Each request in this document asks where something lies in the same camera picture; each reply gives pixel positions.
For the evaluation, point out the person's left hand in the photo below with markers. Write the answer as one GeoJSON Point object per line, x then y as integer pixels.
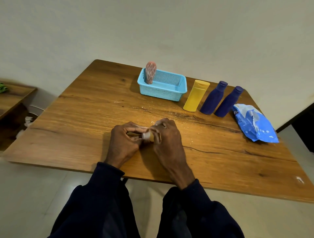
{"type": "Point", "coordinates": [121, 144]}

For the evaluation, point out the person's right hand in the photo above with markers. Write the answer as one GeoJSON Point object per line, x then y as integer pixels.
{"type": "Point", "coordinates": [169, 144]}

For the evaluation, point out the person's right thumb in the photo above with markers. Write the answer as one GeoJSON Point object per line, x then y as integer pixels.
{"type": "Point", "coordinates": [157, 138]}

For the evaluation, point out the person's left thumb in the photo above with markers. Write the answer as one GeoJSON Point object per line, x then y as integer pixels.
{"type": "Point", "coordinates": [136, 139]}

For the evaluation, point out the small white capped bottle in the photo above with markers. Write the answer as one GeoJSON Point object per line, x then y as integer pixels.
{"type": "Point", "coordinates": [147, 136]}

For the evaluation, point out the person's left forearm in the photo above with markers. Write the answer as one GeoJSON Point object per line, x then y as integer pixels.
{"type": "Point", "coordinates": [98, 203]}

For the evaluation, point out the person's right forearm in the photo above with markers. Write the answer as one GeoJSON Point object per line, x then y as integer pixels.
{"type": "Point", "coordinates": [196, 210]}

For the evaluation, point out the light blue plastic basket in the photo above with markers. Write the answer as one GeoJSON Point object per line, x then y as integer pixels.
{"type": "Point", "coordinates": [166, 87]}

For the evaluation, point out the yellow plastic bottle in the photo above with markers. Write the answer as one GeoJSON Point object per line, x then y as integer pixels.
{"type": "Point", "coordinates": [195, 96]}

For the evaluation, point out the dark blue plastic bottle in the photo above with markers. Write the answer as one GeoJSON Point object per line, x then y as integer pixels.
{"type": "Point", "coordinates": [213, 98]}
{"type": "Point", "coordinates": [228, 102]}

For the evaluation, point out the blue white plastic pouch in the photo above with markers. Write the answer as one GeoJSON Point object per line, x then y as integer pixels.
{"type": "Point", "coordinates": [255, 123]}

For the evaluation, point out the white crumpled item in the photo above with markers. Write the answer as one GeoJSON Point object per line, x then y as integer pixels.
{"type": "Point", "coordinates": [27, 121]}

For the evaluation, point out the wooden side shelf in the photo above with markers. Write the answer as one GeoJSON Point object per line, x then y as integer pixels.
{"type": "Point", "coordinates": [12, 107]}

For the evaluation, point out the green object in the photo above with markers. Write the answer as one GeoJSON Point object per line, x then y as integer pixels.
{"type": "Point", "coordinates": [3, 87]}

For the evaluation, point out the dark furniture piece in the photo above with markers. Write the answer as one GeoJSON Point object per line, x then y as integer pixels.
{"type": "Point", "coordinates": [300, 127]}

